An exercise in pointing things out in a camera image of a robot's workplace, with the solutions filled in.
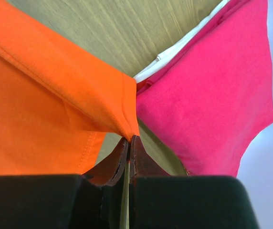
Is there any folded magenta t shirt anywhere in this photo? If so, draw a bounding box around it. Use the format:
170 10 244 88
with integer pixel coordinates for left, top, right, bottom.
136 0 273 177

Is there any orange t shirt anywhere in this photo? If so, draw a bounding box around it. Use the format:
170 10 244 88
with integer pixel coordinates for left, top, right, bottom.
0 0 139 175

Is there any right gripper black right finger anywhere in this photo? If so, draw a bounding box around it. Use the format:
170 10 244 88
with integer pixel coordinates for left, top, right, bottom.
129 135 170 178

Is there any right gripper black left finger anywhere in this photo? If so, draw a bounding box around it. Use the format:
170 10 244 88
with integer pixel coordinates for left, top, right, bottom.
83 138 129 187

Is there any folded white shirt under stack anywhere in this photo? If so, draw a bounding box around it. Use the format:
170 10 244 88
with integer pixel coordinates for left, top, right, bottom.
133 0 229 83

